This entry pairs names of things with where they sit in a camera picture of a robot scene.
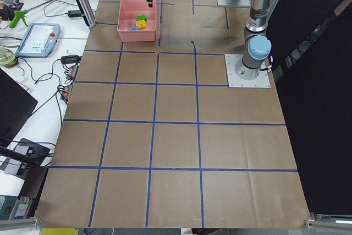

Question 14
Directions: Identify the black monitor stand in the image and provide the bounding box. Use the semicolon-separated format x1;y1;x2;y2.
1;128;50;166

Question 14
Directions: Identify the teach pendant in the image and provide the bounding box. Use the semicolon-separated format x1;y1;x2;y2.
15;23;61;58

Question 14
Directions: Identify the yellow block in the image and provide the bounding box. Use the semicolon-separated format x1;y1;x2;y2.
135;20;147;30

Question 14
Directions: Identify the small black power adapter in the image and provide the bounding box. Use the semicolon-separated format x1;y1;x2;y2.
67;10;82;18

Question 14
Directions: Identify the green handled reacher grabber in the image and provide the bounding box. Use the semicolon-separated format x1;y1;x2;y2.
9;0;57;29

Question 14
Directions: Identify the usb hub with cables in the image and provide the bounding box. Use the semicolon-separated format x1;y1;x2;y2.
58;63;79;105

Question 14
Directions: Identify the pink plastic box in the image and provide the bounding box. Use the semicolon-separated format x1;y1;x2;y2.
117;0;157;42

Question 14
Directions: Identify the green block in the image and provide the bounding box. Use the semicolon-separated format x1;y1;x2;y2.
136;14;147;21

